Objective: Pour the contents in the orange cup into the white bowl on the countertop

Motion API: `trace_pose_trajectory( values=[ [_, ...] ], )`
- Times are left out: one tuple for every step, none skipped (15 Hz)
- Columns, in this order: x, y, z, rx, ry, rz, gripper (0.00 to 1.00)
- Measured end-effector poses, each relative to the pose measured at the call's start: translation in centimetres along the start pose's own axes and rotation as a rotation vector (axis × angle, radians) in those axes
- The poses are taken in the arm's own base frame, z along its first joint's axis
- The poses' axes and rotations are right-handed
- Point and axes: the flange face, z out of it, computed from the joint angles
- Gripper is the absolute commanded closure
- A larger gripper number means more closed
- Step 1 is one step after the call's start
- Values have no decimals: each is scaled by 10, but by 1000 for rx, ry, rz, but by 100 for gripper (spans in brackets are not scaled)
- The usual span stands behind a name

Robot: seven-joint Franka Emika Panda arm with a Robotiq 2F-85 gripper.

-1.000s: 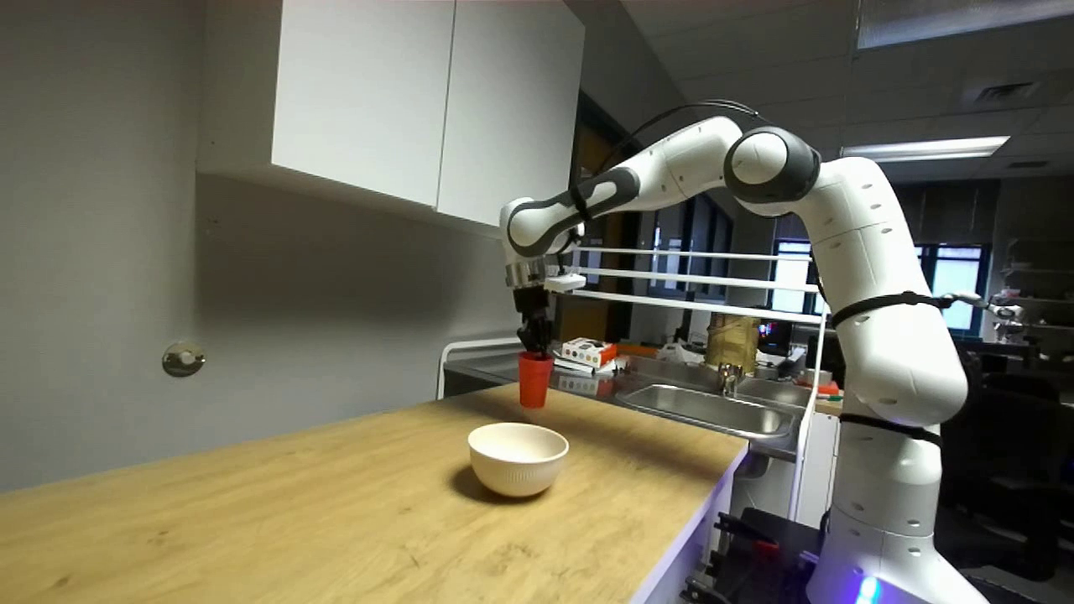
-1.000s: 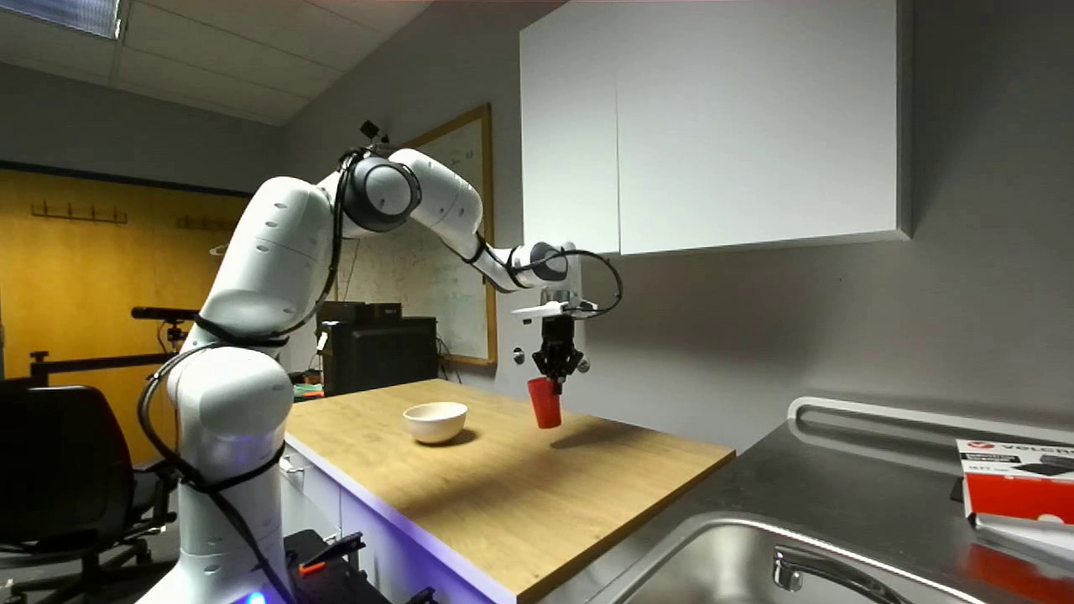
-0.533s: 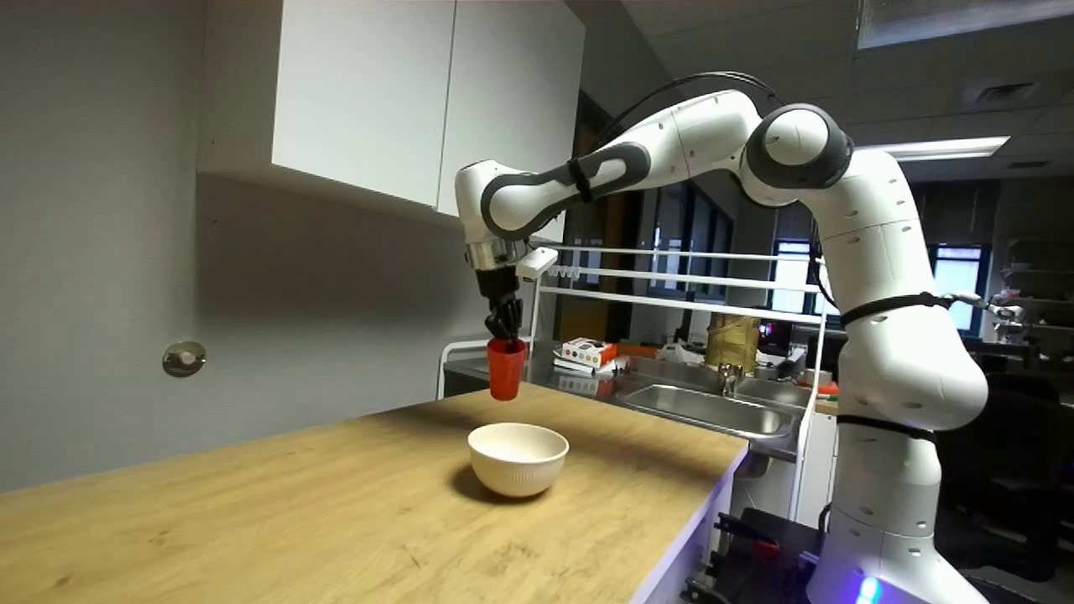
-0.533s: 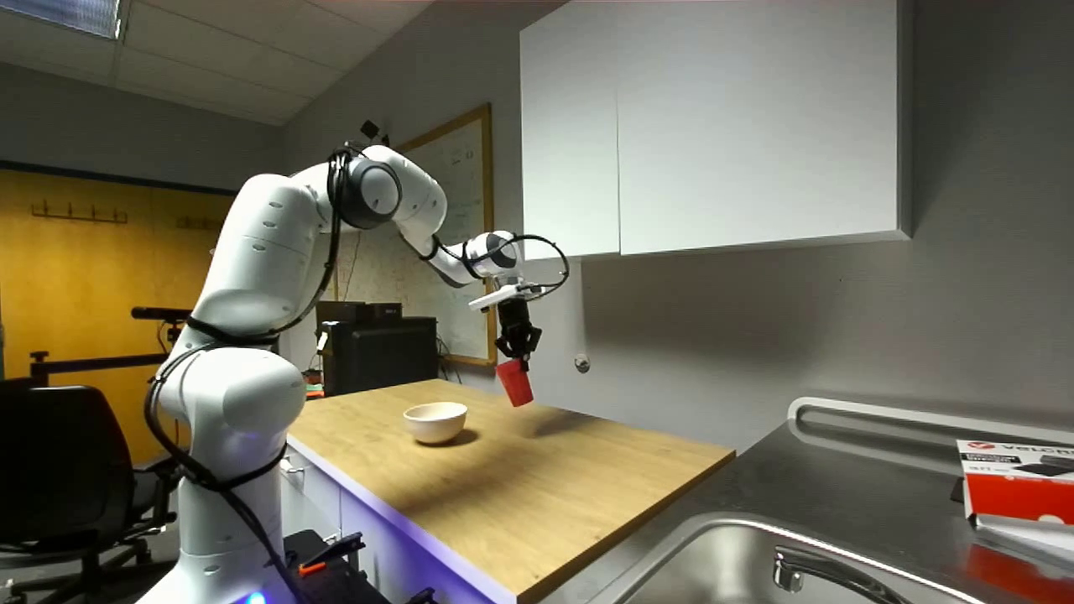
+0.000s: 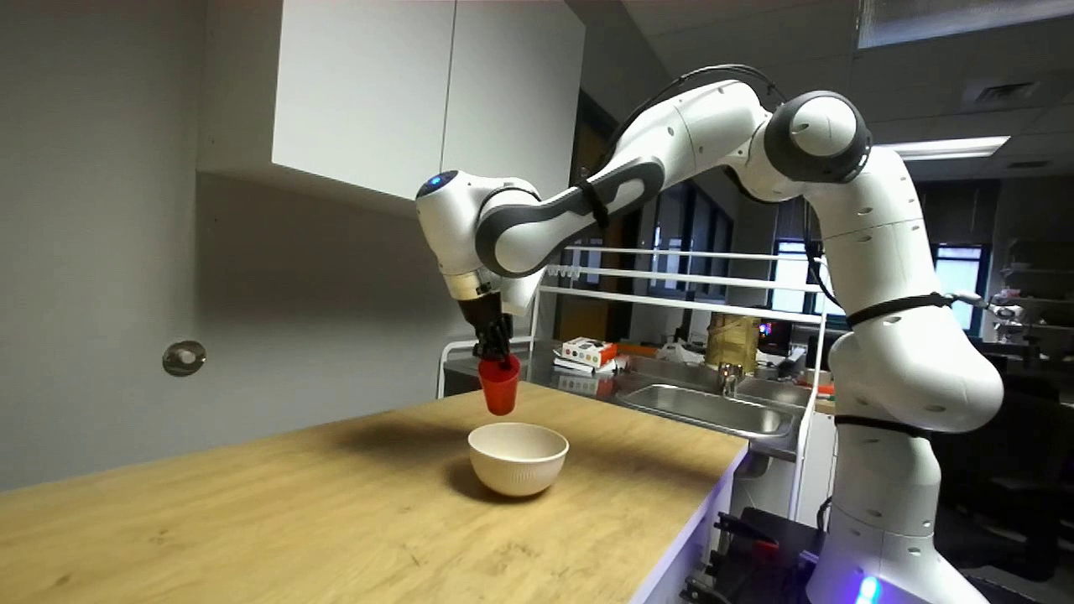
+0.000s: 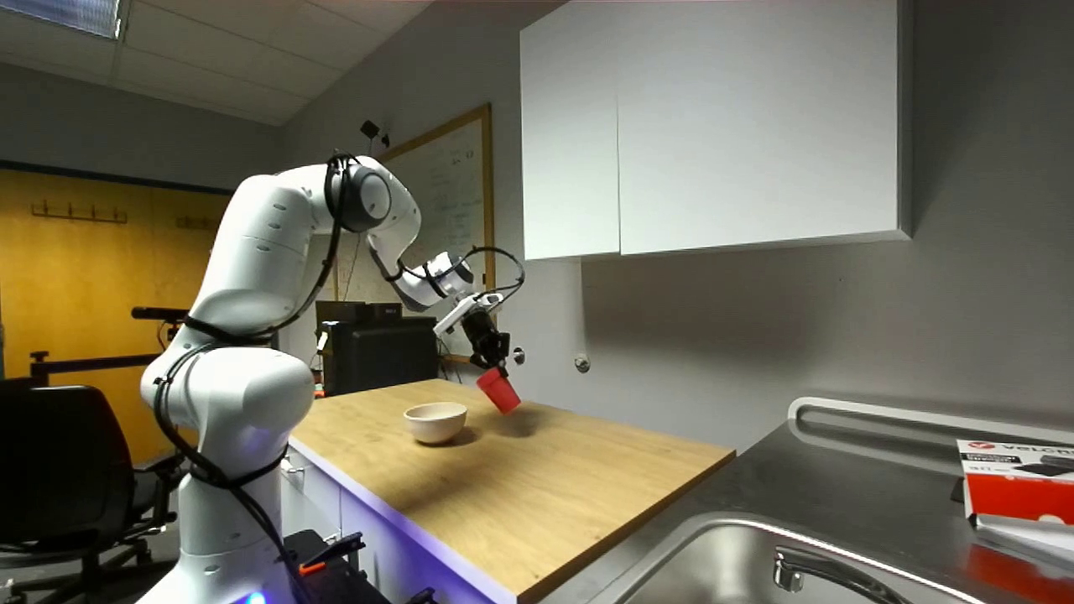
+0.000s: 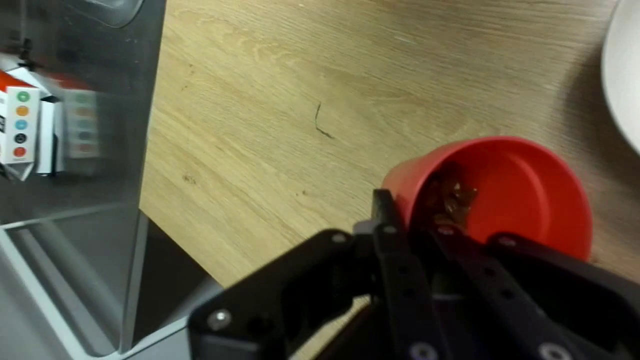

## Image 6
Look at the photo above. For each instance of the white tubular rail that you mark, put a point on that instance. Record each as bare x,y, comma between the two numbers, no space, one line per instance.
894,414

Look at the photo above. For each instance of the red and white box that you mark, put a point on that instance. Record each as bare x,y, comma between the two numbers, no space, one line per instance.
1017,488

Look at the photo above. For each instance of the round wall knob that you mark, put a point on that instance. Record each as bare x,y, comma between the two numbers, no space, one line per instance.
583,364

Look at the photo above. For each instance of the stainless steel sink counter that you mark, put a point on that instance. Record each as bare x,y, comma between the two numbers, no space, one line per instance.
782,491

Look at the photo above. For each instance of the orange plastic cup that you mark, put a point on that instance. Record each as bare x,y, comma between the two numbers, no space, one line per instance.
503,390

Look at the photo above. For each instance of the wood-framed whiteboard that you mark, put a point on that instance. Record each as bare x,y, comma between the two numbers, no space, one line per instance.
456,179

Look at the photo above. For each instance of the black office chair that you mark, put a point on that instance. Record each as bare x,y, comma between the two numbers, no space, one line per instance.
55,471

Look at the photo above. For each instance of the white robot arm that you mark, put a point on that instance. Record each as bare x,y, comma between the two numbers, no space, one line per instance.
255,246

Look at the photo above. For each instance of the chrome sink faucet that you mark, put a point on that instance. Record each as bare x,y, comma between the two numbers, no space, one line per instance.
816,568

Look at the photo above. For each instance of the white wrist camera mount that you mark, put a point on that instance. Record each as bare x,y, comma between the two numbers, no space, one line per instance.
458,308

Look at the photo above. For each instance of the white ceramic bowl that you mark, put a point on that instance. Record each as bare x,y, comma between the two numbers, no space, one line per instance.
433,419

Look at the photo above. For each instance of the black robot base controller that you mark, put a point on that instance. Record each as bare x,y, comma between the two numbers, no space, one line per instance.
330,570

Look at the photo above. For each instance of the white wall cabinet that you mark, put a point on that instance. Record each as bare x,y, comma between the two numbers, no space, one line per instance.
717,122

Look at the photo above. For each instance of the ceiling light panel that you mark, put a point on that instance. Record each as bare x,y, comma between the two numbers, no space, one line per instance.
71,14

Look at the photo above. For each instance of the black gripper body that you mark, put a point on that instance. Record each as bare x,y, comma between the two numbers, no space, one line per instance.
485,326

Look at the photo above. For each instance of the black equipment box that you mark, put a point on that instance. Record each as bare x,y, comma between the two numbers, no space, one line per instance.
373,349

